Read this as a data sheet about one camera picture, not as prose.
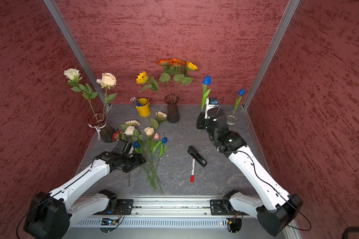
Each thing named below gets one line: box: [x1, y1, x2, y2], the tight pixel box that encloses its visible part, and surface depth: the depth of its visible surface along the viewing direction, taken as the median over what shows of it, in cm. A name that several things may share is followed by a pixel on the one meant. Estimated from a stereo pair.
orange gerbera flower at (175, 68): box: [169, 57, 186, 96], surface depth 91 cm
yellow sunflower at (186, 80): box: [181, 61, 198, 87], surface depth 91 cm
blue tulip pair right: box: [158, 136, 170, 159], surface depth 98 cm
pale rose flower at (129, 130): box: [123, 125, 135, 136], surface depth 99 cm
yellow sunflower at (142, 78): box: [136, 70, 160, 94], surface depth 84 cm
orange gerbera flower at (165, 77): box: [156, 58, 172, 97], surface depth 92 cm
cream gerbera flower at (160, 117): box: [150, 111, 168, 129], surface depth 109 cm
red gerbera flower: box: [112, 131, 120, 142], surface depth 97 cm
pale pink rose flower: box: [96, 72, 118, 120], surface depth 75 cm
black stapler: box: [187, 145, 208, 168], surface depth 91 cm
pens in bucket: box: [129, 96, 144, 107], surface depth 105 cm
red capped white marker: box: [190, 157, 195, 183], surface depth 87 cm
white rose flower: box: [63, 68, 99, 120], surface depth 82 cm
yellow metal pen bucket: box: [135, 98, 152, 118], surface depth 113 cm
